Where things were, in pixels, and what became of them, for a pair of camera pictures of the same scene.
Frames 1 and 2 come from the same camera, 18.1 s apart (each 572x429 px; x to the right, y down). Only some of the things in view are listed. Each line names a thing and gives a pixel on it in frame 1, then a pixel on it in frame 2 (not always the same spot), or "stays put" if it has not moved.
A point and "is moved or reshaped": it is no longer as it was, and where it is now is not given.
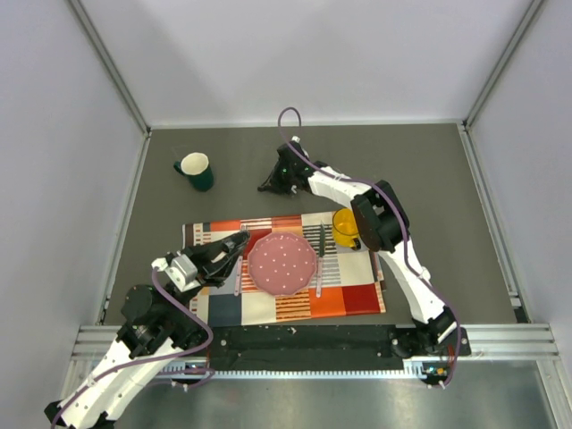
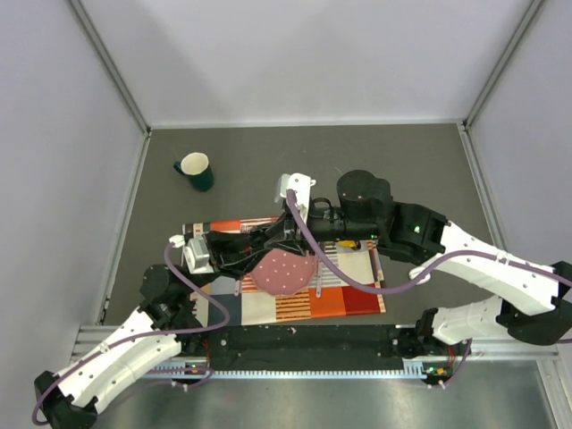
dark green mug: x=196 y=167 stays put
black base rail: x=318 y=343 stays put
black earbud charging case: x=234 y=240 is moved or reshaped
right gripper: x=273 y=183 to x=293 y=239
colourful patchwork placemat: x=347 y=281 stays put
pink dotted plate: x=281 y=264 stays put
